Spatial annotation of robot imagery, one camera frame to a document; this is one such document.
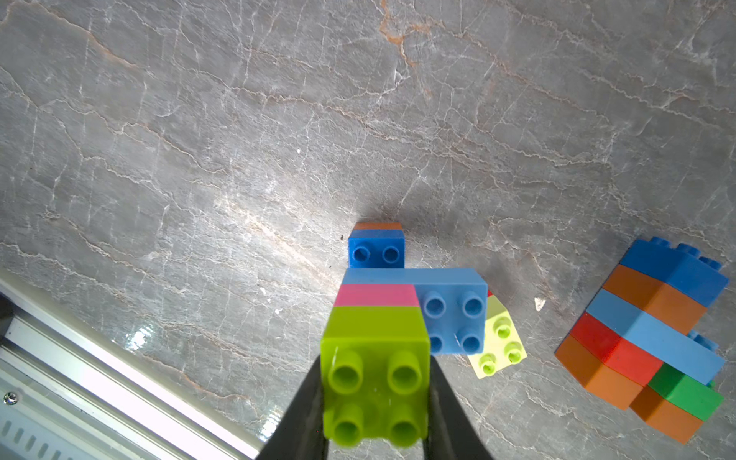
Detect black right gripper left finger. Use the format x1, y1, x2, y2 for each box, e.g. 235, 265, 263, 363
256, 356, 329, 460

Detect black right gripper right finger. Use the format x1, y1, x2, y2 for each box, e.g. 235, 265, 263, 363
424, 356, 494, 460

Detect lime green lego brick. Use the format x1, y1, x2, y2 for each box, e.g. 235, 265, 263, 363
320, 306, 430, 448

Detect light blue long brick studs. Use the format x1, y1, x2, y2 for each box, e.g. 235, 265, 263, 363
341, 268, 488, 356

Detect pink lego brick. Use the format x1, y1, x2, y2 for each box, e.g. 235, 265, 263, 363
333, 284, 420, 308

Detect orange lego brick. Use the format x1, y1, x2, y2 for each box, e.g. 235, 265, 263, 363
354, 222, 403, 230
555, 335, 643, 410
603, 264, 707, 335

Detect light blue long lego brick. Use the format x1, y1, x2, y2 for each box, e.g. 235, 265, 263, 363
586, 289, 726, 384

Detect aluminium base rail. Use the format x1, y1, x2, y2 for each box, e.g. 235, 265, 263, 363
1, 269, 265, 459

